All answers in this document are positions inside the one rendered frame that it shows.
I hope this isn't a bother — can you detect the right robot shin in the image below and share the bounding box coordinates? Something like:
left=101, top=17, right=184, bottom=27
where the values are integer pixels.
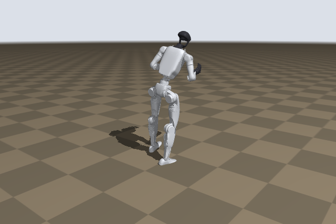
left=163, top=125, right=176, bottom=160

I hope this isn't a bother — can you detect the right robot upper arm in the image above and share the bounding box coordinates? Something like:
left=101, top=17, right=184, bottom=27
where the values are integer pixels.
left=183, top=53, right=195, bottom=81

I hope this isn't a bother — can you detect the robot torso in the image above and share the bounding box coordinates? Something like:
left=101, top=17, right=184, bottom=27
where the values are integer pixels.
left=154, top=46, right=186, bottom=98

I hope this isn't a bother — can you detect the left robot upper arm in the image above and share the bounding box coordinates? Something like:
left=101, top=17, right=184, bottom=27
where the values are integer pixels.
left=150, top=46, right=167, bottom=70

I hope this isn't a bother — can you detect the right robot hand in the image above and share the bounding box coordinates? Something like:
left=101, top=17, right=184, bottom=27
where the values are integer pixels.
left=194, top=63, right=201, bottom=75

